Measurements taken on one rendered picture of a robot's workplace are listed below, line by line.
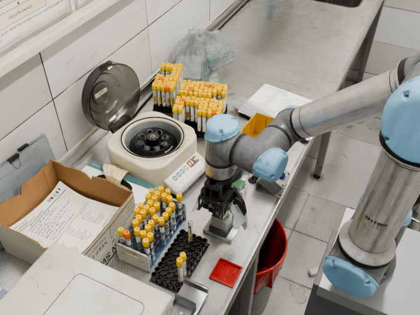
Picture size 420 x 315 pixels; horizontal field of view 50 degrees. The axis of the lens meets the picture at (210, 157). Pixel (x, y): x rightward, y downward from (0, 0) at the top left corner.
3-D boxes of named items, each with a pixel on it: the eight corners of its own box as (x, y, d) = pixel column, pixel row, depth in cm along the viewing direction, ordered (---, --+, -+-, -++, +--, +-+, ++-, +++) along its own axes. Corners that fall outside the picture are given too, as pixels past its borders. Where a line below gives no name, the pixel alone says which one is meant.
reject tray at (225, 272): (232, 289, 114) (232, 287, 114) (209, 278, 117) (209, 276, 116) (242, 268, 119) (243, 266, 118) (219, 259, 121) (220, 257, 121)
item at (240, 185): (241, 205, 135) (242, 190, 131) (227, 200, 137) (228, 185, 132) (246, 197, 138) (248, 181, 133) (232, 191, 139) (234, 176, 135)
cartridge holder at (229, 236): (231, 244, 125) (232, 236, 122) (202, 232, 128) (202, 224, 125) (239, 230, 128) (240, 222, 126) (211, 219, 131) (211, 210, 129)
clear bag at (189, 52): (205, 94, 178) (206, 53, 165) (162, 92, 179) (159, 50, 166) (211, 61, 197) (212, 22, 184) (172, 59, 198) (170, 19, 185)
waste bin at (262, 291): (257, 348, 191) (268, 294, 161) (183, 312, 203) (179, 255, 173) (287, 279, 216) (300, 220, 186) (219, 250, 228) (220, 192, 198)
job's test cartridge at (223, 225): (225, 236, 125) (226, 222, 121) (210, 230, 126) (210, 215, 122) (231, 226, 128) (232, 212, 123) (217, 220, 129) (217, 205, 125)
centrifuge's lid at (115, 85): (82, 80, 126) (63, 74, 130) (104, 150, 141) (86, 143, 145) (134, 49, 139) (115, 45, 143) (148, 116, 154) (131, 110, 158)
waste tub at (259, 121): (273, 169, 147) (276, 146, 140) (237, 155, 152) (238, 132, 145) (288, 145, 155) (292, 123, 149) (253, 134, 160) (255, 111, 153)
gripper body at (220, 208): (197, 211, 115) (196, 179, 107) (212, 190, 121) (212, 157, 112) (224, 222, 113) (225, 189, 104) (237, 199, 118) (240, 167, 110)
